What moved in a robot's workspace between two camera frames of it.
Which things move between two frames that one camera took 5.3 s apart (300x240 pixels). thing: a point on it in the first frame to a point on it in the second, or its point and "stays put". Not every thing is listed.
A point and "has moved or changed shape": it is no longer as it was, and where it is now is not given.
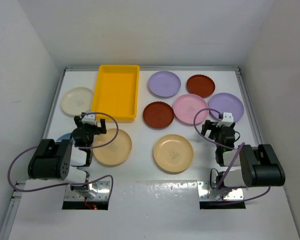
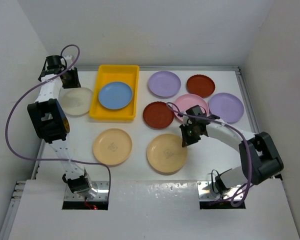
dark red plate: [201, 85] stays put
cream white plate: [76, 100] stays put
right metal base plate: [205, 193] stays put
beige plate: [115, 152] stays put
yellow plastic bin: [115, 92] stays put
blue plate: [66, 136] has moved or changed shape
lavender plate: [164, 83] stays put
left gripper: [78, 121] to [75, 82]
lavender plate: [228, 103] stays put
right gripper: [207, 126] to [186, 140]
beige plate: [173, 153] has moved or changed shape
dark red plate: [158, 114] stays put
